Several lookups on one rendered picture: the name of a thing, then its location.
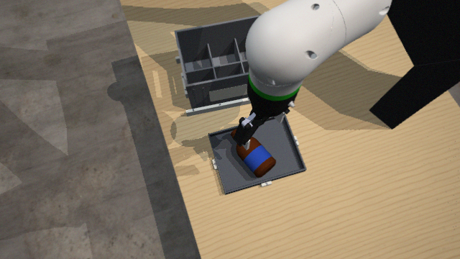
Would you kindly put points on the brown bottle with blue label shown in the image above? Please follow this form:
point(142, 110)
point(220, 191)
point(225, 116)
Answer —
point(257, 158)

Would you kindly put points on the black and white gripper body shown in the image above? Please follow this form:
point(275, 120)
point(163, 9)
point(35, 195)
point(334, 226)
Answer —
point(260, 114)

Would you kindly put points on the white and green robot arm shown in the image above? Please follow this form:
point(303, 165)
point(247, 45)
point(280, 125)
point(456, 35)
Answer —
point(291, 40)

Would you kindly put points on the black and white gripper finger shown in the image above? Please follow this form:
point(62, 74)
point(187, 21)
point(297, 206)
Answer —
point(247, 127)
point(280, 117)

